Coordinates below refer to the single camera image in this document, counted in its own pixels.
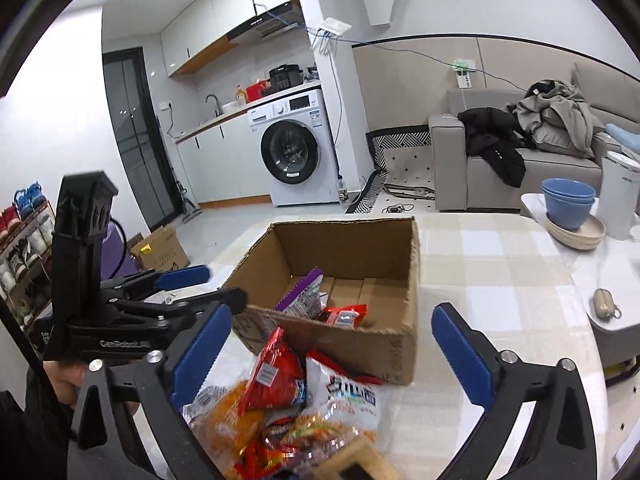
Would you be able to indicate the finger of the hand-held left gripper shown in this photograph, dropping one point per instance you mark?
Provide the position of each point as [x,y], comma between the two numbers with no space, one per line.
[140,311]
[182,276]

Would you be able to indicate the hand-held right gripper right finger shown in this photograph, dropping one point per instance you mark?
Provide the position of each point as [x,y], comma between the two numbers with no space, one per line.
[462,355]

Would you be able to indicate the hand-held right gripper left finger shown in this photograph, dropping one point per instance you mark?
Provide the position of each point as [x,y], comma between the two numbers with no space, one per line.
[200,355]

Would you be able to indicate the red chip packet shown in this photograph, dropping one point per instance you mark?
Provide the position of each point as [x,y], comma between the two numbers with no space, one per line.
[272,362]

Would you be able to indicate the clear bread packet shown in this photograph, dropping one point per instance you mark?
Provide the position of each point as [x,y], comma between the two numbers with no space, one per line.
[227,422]

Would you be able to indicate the brown cardboard box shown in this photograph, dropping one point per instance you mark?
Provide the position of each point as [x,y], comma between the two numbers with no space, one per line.
[350,350]

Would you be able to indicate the purple silver snack packet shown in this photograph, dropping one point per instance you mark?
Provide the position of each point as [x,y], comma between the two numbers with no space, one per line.
[302,295]

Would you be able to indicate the small red snack packet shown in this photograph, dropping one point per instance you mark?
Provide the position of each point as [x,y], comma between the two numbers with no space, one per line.
[265,462]

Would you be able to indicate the white red-edged snack packet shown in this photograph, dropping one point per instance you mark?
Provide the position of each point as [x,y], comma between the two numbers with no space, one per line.
[345,400]

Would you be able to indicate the red cookie packet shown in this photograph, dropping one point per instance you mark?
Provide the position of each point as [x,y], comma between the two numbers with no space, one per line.
[342,316]

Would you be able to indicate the orange patterned snack packet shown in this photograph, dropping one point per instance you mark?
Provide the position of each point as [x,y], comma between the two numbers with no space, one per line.
[310,430]

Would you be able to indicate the tan cracker packet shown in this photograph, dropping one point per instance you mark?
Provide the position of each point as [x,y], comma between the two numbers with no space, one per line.
[365,460]

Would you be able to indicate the person's left forearm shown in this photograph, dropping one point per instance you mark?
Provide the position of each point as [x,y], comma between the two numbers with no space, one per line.
[32,440]

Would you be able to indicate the person's left hand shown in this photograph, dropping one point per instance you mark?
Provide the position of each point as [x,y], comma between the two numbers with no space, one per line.
[65,380]

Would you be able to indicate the purple bag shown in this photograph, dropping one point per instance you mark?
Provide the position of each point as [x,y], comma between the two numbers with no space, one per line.
[112,250]

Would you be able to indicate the printed cardboard floor box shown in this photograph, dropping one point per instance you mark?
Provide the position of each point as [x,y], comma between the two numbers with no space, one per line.
[162,250]

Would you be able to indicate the wooden shoe rack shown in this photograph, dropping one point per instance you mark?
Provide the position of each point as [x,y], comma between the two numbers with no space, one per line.
[35,240]

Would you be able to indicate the group of assorted shoes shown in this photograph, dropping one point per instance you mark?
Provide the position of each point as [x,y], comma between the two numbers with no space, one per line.
[25,245]

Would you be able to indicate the floor mop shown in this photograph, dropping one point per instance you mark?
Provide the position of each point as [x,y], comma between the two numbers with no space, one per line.
[187,207]

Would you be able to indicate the white kitchen counter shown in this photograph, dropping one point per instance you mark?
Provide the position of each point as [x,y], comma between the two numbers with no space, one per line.
[225,155]

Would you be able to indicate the dark glass door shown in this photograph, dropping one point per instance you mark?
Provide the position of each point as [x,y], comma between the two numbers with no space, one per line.
[135,140]

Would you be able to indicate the beige earphone case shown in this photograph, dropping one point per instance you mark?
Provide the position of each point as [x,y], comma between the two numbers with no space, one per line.
[605,304]

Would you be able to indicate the beige plate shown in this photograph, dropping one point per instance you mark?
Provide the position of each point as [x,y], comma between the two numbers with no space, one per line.
[592,227]
[575,245]

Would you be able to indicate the white washing machine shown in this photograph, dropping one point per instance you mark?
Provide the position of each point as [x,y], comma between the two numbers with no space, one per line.
[295,150]

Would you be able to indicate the blue bowl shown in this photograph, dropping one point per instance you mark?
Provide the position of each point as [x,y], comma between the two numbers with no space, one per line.
[569,190]
[567,215]

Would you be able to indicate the curved metal faucet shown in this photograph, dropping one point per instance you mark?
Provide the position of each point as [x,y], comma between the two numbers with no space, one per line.
[214,102]

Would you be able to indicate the plastic drink bottle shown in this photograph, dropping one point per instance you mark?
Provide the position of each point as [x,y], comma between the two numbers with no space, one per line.
[343,192]

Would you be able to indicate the white side table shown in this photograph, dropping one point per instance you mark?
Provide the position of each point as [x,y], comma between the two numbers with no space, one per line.
[625,270]

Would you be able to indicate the yellow bottle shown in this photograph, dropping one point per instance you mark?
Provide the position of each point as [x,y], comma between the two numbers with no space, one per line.
[241,95]

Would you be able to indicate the red storage box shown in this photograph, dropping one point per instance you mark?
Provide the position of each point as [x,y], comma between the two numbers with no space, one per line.
[257,91]

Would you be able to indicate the grey sofa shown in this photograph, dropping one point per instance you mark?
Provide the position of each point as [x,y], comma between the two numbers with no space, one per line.
[560,175]

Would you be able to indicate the folded patterned play mat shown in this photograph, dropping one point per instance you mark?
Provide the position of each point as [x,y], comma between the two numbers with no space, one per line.
[400,160]

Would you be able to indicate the black jacket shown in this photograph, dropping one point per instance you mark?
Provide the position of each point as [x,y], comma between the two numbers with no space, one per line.
[492,145]

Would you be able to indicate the white electric kettle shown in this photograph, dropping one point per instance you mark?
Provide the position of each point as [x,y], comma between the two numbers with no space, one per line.
[617,195]

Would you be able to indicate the black pressure cooker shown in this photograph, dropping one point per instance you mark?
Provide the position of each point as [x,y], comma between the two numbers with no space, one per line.
[285,77]

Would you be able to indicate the dark glass jug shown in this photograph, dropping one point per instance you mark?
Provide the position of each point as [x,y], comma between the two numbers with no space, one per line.
[312,74]

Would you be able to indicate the grey hooded garment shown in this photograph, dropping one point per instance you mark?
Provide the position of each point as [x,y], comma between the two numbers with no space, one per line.
[555,115]

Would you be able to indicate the black range hood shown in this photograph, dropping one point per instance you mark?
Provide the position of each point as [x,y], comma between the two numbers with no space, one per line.
[265,22]

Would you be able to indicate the light blue cloth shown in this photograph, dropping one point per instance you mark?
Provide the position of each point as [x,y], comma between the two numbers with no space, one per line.
[625,135]

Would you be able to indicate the white power strip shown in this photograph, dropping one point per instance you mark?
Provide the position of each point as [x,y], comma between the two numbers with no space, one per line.
[464,77]

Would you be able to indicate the white wall cabinets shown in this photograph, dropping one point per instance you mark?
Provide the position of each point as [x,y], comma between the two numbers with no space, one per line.
[220,10]

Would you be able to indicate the white wall network box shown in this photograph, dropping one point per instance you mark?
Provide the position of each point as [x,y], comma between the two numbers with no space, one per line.
[334,26]

